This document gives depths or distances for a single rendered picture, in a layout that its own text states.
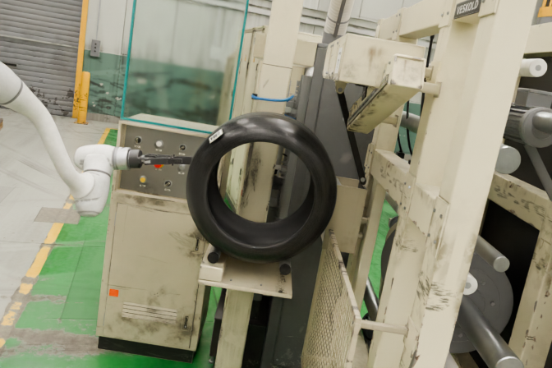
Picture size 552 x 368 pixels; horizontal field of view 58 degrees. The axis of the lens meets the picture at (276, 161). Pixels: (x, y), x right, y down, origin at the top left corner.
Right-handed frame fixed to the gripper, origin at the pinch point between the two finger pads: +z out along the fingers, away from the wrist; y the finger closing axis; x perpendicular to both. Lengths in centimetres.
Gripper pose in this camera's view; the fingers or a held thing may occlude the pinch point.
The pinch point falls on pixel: (182, 160)
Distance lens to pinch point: 196.1
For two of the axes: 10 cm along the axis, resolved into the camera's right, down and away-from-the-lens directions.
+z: 10.0, 0.3, -0.1
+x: -0.3, 9.8, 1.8
